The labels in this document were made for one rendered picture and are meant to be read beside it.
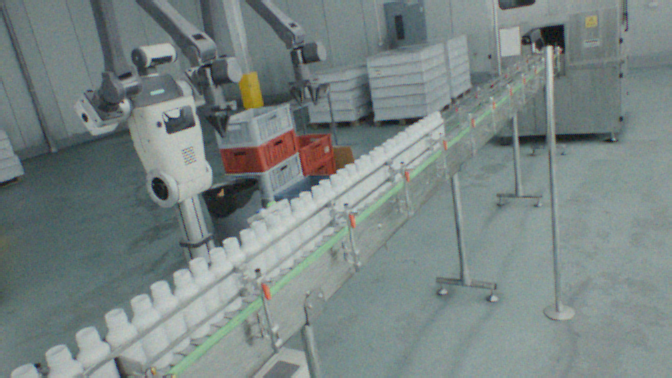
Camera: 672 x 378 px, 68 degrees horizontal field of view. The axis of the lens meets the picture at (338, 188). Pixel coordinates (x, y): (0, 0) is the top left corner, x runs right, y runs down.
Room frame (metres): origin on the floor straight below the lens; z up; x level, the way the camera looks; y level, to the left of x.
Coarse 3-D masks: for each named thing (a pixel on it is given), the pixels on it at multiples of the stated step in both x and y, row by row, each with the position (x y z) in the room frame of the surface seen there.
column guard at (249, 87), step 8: (240, 80) 11.76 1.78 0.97; (248, 80) 11.64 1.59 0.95; (256, 80) 11.84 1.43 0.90; (240, 88) 11.79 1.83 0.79; (248, 88) 11.66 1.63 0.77; (256, 88) 11.79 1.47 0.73; (248, 96) 11.69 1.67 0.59; (256, 96) 11.74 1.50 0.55; (248, 104) 11.71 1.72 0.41; (256, 104) 11.69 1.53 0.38
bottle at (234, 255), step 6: (228, 240) 1.24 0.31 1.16; (234, 240) 1.23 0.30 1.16; (228, 246) 1.21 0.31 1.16; (234, 246) 1.21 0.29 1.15; (228, 252) 1.21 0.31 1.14; (234, 252) 1.21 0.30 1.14; (240, 252) 1.22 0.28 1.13; (228, 258) 1.20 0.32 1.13; (234, 258) 1.20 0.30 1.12; (240, 258) 1.20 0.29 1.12; (234, 264) 1.19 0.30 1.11; (240, 288) 1.19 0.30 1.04; (252, 294) 1.21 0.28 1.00
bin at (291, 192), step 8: (312, 176) 2.53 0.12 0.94; (320, 176) 2.50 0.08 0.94; (328, 176) 2.47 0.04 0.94; (296, 184) 2.43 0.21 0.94; (304, 184) 2.49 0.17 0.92; (312, 184) 2.53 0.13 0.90; (280, 192) 2.32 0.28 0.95; (288, 192) 2.37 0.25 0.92; (296, 192) 2.42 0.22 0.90; (312, 192) 2.53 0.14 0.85; (280, 200) 2.27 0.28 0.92; (288, 200) 2.24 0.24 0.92
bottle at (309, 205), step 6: (306, 192) 1.53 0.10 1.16; (306, 198) 1.50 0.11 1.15; (312, 198) 1.52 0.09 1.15; (306, 204) 1.50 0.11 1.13; (312, 204) 1.51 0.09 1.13; (312, 210) 1.49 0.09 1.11; (318, 216) 1.51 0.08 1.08; (312, 222) 1.49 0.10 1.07; (318, 222) 1.50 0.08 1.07; (312, 228) 1.49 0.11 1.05; (318, 228) 1.50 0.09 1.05; (318, 240) 1.49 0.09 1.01
